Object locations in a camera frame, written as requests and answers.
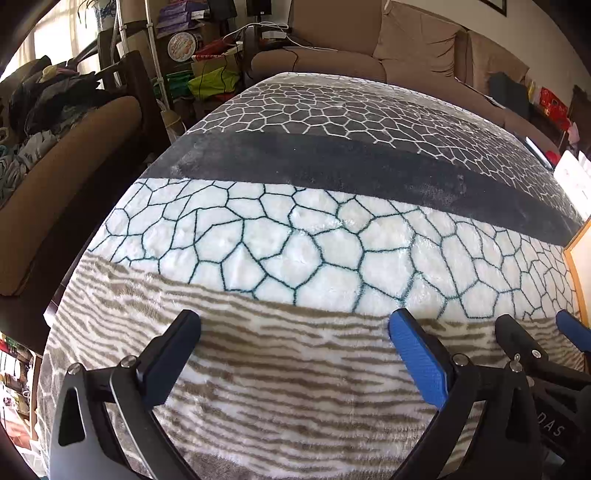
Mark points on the white box with orange rim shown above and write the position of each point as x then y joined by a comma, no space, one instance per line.
582,258

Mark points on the neon green bag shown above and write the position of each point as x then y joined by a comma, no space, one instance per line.
212,83

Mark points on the red wrapping paper roll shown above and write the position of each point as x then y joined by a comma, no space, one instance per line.
217,50

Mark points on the shelf with colourful clutter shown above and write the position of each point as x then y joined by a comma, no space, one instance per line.
18,387

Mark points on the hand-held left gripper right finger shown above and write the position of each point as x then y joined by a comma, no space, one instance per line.
418,355

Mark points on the blue and white vase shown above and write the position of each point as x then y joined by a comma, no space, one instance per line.
102,16

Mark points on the round cookie tin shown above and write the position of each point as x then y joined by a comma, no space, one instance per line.
183,46

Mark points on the white papers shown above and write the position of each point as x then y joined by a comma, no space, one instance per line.
575,184

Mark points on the red printed packet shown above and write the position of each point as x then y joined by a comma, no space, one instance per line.
556,108

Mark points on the dark cushion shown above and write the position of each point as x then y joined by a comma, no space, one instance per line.
508,94

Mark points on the brown armchair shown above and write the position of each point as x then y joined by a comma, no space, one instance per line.
69,184

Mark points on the pile of clothes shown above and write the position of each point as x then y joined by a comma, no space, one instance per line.
51,106

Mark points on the white power strip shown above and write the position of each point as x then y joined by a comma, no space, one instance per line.
274,34

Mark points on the patterned fleece blanket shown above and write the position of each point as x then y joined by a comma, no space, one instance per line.
295,230

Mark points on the purple boxes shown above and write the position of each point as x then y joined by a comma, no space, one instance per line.
178,16

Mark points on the white pole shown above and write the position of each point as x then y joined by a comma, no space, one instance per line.
154,55

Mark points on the dark wooden chair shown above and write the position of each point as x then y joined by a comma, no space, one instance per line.
129,74

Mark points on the beige sofa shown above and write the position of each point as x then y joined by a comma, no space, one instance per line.
415,37

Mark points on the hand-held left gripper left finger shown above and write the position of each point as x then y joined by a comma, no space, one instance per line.
171,364

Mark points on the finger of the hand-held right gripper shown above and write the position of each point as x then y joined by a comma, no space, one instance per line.
575,330
519,337

